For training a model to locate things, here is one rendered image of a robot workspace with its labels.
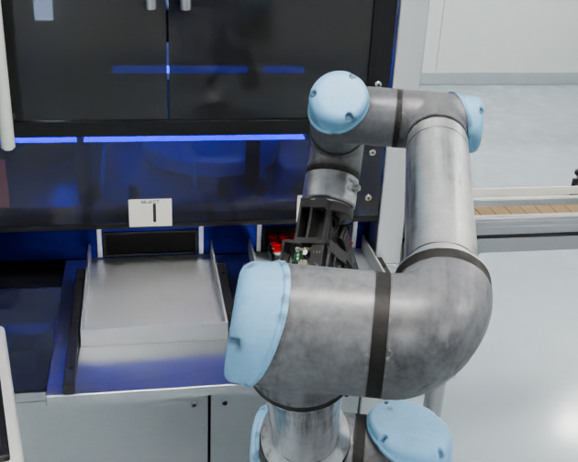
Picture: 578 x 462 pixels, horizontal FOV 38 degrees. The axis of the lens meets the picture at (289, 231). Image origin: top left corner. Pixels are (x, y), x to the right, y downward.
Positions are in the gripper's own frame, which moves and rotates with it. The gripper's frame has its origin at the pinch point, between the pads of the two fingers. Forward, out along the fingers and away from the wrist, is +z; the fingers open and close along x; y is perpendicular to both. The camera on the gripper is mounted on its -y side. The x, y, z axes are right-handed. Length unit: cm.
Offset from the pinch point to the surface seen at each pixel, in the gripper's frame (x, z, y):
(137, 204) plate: -55, -30, -25
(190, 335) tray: -36.5, -5.4, -24.8
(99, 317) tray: -55, -7, -21
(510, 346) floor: -21, -43, -218
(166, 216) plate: -51, -30, -30
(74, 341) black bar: -52, -1, -12
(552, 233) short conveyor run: 13, -48, -94
